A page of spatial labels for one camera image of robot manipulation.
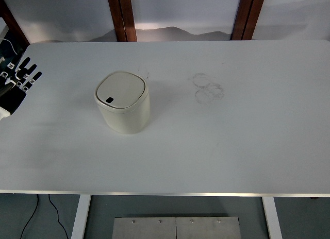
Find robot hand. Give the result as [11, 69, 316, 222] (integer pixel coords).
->
[0, 57, 42, 121]

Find cream trash bin with lid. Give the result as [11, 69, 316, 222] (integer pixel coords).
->
[93, 71, 151, 134]

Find landscape painted screen panel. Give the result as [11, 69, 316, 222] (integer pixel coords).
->
[0, 0, 118, 43]
[130, 0, 243, 42]
[252, 0, 330, 41]

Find white table leg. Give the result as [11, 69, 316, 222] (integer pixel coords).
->
[71, 195, 91, 239]
[262, 197, 283, 239]

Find grey metal plate with screws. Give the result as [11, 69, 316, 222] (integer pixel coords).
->
[112, 216, 242, 239]

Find thin white cable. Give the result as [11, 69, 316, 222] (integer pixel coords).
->
[0, 37, 18, 56]

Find black floor cable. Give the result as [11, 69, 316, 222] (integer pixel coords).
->
[20, 194, 40, 239]
[48, 194, 69, 239]

